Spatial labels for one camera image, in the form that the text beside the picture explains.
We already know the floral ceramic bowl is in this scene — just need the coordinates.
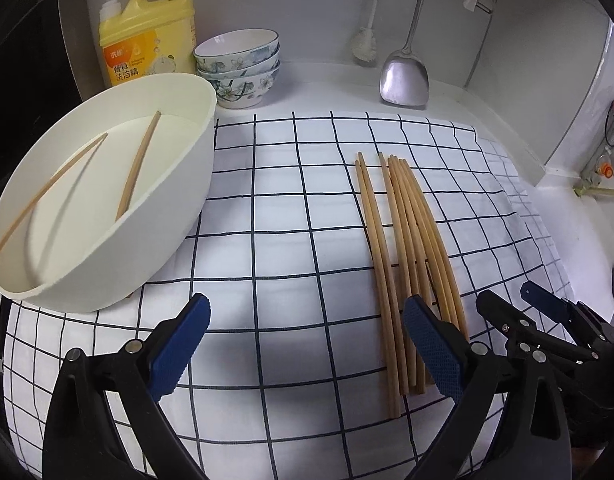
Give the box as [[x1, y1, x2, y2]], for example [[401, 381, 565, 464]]
[[201, 66, 280, 109], [196, 55, 281, 82], [193, 29, 280, 68]]

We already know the wooden chopstick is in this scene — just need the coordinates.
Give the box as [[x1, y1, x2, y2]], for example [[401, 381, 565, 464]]
[[0, 132, 109, 267], [116, 111, 162, 222]]

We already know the white bottle brush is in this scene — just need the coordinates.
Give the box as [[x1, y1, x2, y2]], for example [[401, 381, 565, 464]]
[[351, 0, 388, 67]]

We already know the bundle of wooden chopsticks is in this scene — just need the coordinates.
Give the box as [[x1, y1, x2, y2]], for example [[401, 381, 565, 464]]
[[354, 151, 470, 418]]

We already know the metal spatula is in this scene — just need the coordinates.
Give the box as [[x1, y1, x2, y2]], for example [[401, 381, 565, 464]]
[[379, 0, 438, 107]]

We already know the white plastic basin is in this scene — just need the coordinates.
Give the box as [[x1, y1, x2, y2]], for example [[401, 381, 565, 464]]
[[0, 73, 218, 312]]

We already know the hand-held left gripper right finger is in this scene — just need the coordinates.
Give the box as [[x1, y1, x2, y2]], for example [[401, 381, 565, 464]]
[[402, 295, 572, 480]]

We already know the black appliance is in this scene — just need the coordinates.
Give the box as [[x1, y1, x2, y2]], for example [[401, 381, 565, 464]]
[[0, 0, 83, 196]]

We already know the yellow dish soap bottle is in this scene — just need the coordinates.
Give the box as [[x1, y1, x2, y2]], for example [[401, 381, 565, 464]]
[[83, 0, 197, 88]]

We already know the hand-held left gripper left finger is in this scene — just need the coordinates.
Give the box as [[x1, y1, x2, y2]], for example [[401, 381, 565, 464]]
[[42, 292, 213, 480]]

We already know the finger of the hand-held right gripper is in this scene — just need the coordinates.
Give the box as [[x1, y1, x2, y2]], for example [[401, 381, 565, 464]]
[[520, 281, 614, 347], [475, 289, 554, 355]]

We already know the white black-checked cloth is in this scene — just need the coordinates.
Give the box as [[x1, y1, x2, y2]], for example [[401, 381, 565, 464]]
[[2, 110, 575, 480]]

